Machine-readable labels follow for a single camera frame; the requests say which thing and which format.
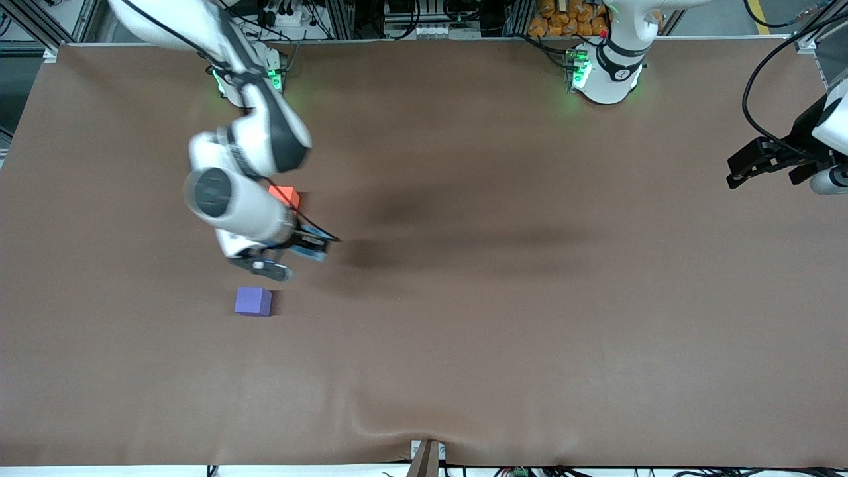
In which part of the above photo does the orange foam block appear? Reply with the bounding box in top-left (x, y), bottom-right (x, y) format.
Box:
top-left (268, 185), bottom-right (300, 211)

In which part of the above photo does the purple foam block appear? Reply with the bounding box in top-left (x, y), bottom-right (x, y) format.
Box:
top-left (234, 286), bottom-right (273, 317)

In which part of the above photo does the brown table cover sheet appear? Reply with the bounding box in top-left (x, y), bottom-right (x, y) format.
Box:
top-left (0, 41), bottom-right (848, 468)

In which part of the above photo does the white power strip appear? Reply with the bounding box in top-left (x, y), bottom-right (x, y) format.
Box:
top-left (260, 5), bottom-right (313, 28)

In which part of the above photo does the pile of orange packets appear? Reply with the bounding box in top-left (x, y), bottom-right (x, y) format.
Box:
top-left (528, 0), bottom-right (610, 38)

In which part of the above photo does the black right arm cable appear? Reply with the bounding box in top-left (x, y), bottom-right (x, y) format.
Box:
top-left (119, 0), bottom-right (342, 243)

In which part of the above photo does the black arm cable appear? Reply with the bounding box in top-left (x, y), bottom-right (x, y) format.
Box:
top-left (119, 0), bottom-right (342, 243)
top-left (742, 0), bottom-right (848, 160)

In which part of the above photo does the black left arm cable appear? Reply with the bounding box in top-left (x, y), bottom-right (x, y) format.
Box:
top-left (742, 0), bottom-right (848, 160)

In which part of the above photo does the aluminium frame post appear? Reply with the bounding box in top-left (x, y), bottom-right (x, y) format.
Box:
top-left (503, 0), bottom-right (532, 37)
top-left (330, 0), bottom-right (356, 39)

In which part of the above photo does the dark camera mount post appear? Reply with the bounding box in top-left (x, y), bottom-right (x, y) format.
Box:
top-left (407, 439), bottom-right (446, 477)

